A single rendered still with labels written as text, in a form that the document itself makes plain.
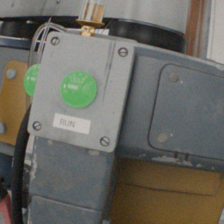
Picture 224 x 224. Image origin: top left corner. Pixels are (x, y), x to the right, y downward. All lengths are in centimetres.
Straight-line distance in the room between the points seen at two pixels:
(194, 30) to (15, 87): 31
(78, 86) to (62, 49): 4
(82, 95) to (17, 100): 46
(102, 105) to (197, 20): 57
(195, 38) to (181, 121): 51
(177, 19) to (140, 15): 4
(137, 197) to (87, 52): 38
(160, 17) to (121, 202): 29
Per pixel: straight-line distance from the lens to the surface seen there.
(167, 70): 64
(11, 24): 110
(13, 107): 104
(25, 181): 86
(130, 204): 94
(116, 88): 59
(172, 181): 89
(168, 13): 76
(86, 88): 58
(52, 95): 60
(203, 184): 89
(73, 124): 59
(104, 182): 64
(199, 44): 114
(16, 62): 104
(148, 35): 75
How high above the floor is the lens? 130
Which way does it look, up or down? 3 degrees down
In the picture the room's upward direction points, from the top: 11 degrees clockwise
